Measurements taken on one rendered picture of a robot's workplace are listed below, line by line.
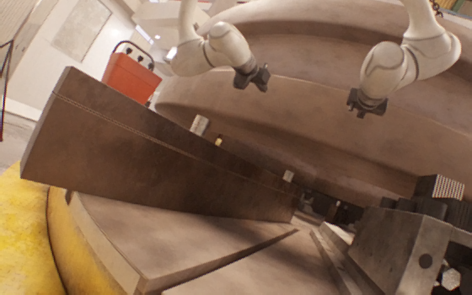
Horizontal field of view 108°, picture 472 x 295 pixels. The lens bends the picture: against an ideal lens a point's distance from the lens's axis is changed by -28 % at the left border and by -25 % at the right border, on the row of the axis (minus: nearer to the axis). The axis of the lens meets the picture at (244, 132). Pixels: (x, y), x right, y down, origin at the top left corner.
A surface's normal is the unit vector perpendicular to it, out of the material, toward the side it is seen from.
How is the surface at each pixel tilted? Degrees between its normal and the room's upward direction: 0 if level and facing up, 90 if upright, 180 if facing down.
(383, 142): 90
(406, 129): 90
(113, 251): 90
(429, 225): 90
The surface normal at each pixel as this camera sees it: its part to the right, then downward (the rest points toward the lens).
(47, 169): 0.76, 0.22
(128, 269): -0.40, -0.32
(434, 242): -0.18, -0.25
